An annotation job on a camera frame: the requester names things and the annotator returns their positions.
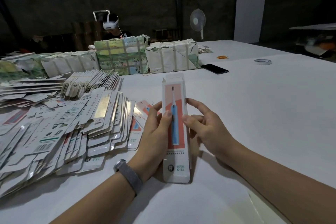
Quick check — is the person's left hand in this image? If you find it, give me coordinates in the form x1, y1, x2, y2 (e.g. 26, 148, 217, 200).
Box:
127, 100, 174, 182

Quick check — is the person's right hand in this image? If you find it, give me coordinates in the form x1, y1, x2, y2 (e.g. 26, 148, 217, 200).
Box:
182, 98, 240, 165

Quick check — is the toothbrush carton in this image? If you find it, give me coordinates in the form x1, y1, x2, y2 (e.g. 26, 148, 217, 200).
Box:
161, 76, 192, 184

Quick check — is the fanned stack of white cartons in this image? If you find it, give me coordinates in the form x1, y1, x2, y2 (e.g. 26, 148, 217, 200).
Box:
60, 70, 123, 100

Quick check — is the pile of cartons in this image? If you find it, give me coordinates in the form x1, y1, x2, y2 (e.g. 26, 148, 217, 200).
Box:
0, 71, 156, 199

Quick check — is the person's left forearm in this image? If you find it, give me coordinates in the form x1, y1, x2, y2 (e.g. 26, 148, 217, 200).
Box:
51, 173, 136, 224

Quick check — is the person's right forearm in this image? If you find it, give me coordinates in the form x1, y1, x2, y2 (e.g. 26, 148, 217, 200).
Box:
220, 141, 336, 224

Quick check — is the grey band wristwatch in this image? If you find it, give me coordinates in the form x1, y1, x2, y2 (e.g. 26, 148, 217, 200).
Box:
113, 159, 144, 196

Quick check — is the black smartphone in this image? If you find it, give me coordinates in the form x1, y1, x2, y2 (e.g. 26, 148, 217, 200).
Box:
201, 64, 230, 75

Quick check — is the white tape roll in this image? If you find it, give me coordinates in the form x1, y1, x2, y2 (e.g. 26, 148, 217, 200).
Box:
254, 58, 273, 66

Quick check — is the green printed wrapped bundle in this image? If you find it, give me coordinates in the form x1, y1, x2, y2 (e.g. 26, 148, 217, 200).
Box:
93, 35, 150, 76

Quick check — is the dark wooden chair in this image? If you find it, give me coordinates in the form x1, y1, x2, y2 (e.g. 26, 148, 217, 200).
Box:
153, 28, 182, 41

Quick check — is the white standing fan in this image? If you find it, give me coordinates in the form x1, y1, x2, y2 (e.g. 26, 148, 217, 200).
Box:
189, 8, 207, 41

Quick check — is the white board panel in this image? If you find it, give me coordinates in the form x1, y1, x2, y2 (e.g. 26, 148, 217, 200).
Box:
233, 0, 268, 44

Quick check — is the row of white wrapped bundles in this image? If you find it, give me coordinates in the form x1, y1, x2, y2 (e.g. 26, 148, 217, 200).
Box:
0, 50, 100, 83

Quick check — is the cluttered side table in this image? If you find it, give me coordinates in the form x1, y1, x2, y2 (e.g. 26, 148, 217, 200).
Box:
290, 23, 336, 59

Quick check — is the white strapped wrapped bundle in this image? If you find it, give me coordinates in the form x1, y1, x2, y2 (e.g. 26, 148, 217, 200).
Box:
145, 39, 200, 74

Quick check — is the white head-mounted camera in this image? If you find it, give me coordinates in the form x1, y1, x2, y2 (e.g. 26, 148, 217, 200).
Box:
93, 10, 120, 30

